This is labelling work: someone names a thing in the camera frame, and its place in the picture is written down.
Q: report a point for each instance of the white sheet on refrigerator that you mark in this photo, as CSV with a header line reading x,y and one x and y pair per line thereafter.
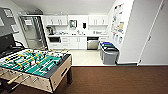
x,y
28,22

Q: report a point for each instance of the black built-in microwave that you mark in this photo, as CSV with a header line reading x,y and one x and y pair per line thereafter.
x,y
55,39

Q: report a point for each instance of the small framed wall picture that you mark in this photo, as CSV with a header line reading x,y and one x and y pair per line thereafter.
x,y
8,12

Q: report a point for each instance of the black chair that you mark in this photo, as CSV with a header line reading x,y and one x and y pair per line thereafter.
x,y
6,45

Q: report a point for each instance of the white two-door base cabinet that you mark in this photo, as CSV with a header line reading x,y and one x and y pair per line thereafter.
x,y
78,42

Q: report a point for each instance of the large colourful wall poster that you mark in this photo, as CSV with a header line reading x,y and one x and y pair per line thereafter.
x,y
117,18

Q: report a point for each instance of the white room door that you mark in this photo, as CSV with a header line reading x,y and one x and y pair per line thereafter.
x,y
156,33

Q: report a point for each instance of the framed wall board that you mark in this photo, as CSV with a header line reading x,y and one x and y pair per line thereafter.
x,y
14,28

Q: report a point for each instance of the white three-door wall cabinet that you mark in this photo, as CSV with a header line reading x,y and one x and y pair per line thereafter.
x,y
98,20

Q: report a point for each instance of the blue lid waste bin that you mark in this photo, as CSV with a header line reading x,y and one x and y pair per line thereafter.
x,y
106,43

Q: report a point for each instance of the beige notice sheet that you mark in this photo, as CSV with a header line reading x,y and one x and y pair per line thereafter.
x,y
120,26

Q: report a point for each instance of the small blue wall sign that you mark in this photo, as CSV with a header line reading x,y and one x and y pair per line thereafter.
x,y
113,36

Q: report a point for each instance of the stainless steel refrigerator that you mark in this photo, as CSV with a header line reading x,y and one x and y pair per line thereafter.
x,y
33,33

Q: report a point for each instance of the black lid grey bin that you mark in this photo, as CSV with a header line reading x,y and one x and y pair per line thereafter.
x,y
110,56

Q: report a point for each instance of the chrome sink faucet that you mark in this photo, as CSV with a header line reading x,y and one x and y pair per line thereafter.
x,y
79,32

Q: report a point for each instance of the green foosball table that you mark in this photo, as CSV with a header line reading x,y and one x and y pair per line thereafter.
x,y
33,65

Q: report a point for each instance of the white wide drawer cabinet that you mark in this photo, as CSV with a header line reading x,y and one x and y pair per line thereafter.
x,y
65,45

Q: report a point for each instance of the small green wall sign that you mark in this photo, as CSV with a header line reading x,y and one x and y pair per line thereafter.
x,y
116,38

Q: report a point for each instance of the white narrow drawer cabinet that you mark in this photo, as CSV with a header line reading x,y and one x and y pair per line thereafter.
x,y
103,39

